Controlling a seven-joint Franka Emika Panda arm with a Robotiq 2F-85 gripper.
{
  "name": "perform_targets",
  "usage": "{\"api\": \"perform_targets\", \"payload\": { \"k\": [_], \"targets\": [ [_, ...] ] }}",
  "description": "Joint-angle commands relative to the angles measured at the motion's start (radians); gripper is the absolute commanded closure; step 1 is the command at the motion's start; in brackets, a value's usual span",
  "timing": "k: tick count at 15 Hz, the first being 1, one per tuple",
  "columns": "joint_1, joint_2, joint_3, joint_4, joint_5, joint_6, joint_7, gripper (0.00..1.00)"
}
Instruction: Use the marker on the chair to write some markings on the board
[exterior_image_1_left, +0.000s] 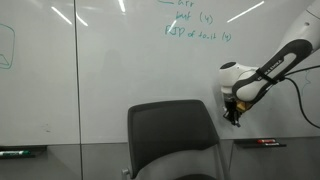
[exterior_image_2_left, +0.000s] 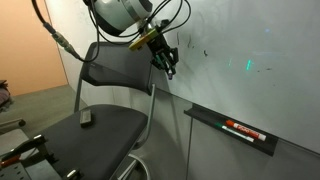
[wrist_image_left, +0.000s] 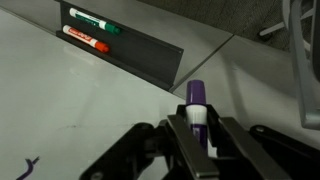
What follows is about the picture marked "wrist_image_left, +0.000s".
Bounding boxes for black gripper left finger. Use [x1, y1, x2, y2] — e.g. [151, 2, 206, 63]
[79, 104, 220, 180]

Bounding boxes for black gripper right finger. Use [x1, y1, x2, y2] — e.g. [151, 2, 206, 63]
[205, 104, 320, 180]

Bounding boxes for black marker tray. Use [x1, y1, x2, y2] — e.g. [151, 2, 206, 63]
[55, 0, 185, 92]

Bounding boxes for red whiteboard marker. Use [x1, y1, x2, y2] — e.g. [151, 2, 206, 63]
[62, 24, 111, 54]

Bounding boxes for green whiteboard marker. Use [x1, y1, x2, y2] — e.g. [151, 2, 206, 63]
[68, 7, 122, 36]

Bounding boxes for black chair with grey frame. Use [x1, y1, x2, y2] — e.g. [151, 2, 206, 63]
[259, 0, 320, 131]

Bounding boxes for white wall whiteboard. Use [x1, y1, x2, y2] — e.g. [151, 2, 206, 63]
[0, 8, 188, 180]

